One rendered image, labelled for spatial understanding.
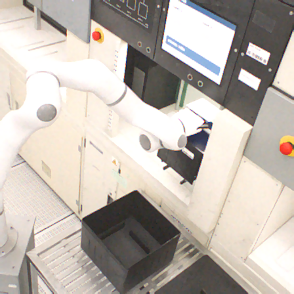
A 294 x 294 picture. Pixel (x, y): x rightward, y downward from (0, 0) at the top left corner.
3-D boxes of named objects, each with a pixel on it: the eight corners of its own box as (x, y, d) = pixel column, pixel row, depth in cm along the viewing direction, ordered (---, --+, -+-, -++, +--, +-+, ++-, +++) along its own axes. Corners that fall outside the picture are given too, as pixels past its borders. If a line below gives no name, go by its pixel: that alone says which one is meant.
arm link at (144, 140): (179, 121, 152) (161, 117, 159) (152, 134, 145) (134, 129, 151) (182, 142, 156) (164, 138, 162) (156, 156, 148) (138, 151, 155)
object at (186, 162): (152, 160, 187) (165, 101, 167) (183, 144, 199) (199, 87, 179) (192, 194, 176) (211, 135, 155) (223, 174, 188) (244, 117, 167)
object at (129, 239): (131, 215, 188) (136, 188, 177) (174, 258, 174) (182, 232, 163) (79, 245, 172) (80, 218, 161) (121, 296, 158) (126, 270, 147)
